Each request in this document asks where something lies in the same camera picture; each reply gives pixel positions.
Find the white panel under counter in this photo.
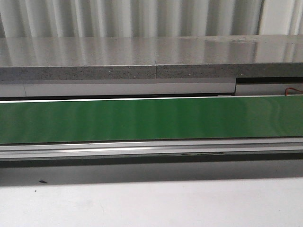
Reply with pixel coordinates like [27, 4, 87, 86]
[0, 78, 236, 97]

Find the green conveyor belt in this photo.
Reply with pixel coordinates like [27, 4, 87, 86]
[0, 96, 303, 144]

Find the white curtain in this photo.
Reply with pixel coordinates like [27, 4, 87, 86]
[0, 0, 303, 38]

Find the aluminium conveyor front rail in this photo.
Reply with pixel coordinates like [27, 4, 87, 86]
[0, 138, 303, 159]

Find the red wire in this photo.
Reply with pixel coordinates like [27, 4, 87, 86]
[285, 87, 303, 96]

